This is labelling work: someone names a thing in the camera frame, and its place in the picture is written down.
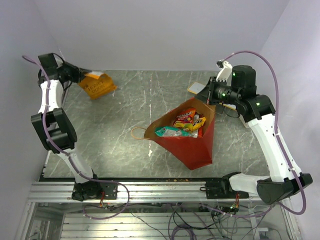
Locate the aluminium frame rail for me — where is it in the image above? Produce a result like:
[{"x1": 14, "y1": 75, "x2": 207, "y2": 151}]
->
[{"x1": 27, "y1": 181, "x2": 281, "y2": 204}]

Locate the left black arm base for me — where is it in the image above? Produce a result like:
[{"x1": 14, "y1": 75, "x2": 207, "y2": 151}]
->
[{"x1": 71, "y1": 181, "x2": 118, "y2": 202}]

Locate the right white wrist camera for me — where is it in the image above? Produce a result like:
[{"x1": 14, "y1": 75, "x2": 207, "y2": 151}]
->
[{"x1": 216, "y1": 60, "x2": 233, "y2": 82}]

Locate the red yellow snack packet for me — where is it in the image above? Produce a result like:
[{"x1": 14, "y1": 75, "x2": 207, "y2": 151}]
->
[{"x1": 173, "y1": 107, "x2": 196, "y2": 131}]

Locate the yellow candy packet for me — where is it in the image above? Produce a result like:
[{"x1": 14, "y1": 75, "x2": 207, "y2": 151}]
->
[{"x1": 190, "y1": 113, "x2": 206, "y2": 132}]

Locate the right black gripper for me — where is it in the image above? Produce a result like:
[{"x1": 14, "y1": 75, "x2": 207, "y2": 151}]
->
[{"x1": 194, "y1": 76, "x2": 241, "y2": 106}]

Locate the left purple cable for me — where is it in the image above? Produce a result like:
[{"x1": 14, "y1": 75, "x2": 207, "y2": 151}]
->
[{"x1": 21, "y1": 54, "x2": 131, "y2": 221}]

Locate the red paper bag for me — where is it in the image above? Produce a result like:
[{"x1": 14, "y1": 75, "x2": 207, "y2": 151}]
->
[{"x1": 130, "y1": 97, "x2": 216, "y2": 170}]

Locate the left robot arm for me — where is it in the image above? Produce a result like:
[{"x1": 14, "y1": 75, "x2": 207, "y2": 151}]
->
[{"x1": 31, "y1": 53, "x2": 103, "y2": 202}]

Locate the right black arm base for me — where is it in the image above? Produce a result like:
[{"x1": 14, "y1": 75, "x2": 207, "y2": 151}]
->
[{"x1": 199, "y1": 178, "x2": 233, "y2": 199}]

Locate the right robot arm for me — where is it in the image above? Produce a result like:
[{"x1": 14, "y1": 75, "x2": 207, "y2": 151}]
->
[{"x1": 195, "y1": 61, "x2": 313, "y2": 205}]

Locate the orange kettle chips bag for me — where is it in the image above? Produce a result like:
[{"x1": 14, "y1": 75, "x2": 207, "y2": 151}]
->
[{"x1": 78, "y1": 71, "x2": 117, "y2": 100}]

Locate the teal snack packet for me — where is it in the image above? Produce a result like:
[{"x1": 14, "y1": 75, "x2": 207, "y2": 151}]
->
[{"x1": 154, "y1": 126, "x2": 199, "y2": 138}]

